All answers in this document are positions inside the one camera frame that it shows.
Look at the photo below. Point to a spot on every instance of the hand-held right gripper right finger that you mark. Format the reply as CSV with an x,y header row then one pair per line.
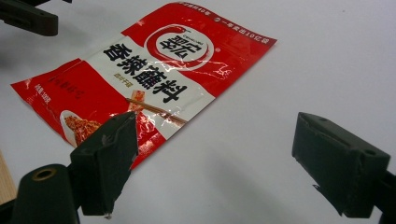
x,y
336,168

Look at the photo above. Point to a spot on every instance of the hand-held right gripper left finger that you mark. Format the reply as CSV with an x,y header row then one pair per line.
x,y
102,168

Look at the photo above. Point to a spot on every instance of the red and white seasoning packet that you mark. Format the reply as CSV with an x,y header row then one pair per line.
x,y
174,65

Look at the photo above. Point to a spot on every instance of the light wooden board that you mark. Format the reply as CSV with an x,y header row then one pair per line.
x,y
5,183

